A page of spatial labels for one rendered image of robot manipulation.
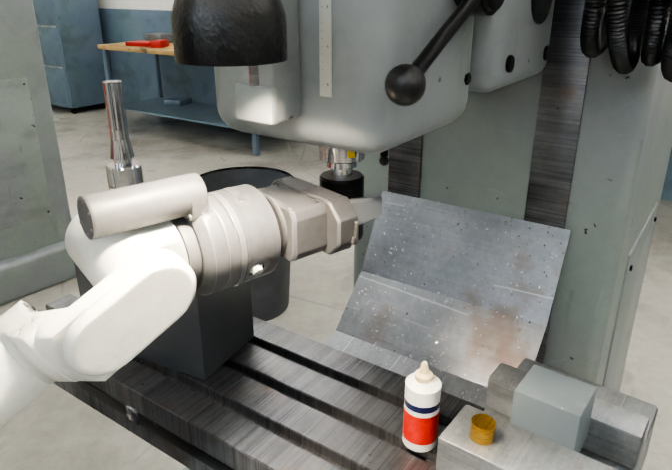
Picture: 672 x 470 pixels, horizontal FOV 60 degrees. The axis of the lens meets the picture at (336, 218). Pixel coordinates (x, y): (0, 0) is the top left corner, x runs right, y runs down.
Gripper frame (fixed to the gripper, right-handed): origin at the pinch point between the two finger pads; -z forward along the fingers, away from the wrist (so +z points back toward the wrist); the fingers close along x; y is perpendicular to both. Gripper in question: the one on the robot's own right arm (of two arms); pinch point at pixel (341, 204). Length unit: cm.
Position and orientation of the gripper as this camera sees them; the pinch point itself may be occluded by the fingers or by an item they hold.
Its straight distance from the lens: 62.4
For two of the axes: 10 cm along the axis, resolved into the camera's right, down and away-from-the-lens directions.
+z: -7.6, 2.3, -6.1
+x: -6.5, -2.8, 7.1
